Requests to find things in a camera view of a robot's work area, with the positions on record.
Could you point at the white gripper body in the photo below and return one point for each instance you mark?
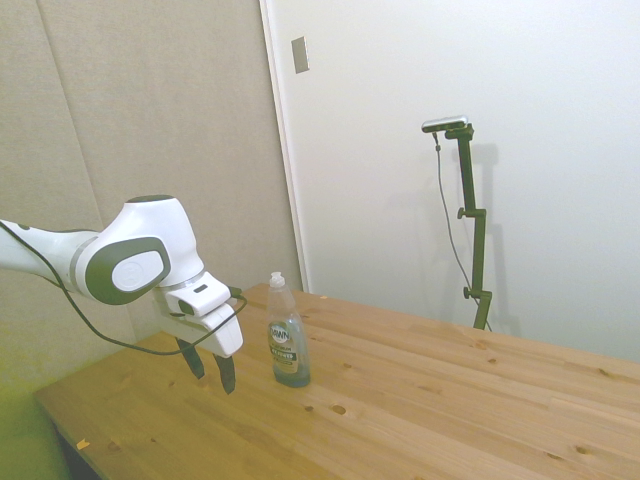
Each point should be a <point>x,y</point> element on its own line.
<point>226,336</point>

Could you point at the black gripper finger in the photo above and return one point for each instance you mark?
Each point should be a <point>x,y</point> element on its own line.
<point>193,360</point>
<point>227,375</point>

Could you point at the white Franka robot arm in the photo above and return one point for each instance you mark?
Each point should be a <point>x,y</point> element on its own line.
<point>135,240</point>

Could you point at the clear dish soap bottle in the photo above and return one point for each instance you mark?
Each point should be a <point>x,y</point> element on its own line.
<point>287,345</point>

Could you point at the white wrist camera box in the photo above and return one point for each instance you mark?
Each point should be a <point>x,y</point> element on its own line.
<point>197,298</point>

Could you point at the white door frame trim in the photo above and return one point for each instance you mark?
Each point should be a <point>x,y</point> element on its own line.
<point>285,145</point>

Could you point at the dark green camera stand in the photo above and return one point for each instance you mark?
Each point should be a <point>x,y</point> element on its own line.
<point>474,225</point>

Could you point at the grey wall switch plate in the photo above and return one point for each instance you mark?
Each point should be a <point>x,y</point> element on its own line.
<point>300,54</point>

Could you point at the grey exterior camera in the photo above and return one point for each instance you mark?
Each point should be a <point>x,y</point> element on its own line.
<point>445,124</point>

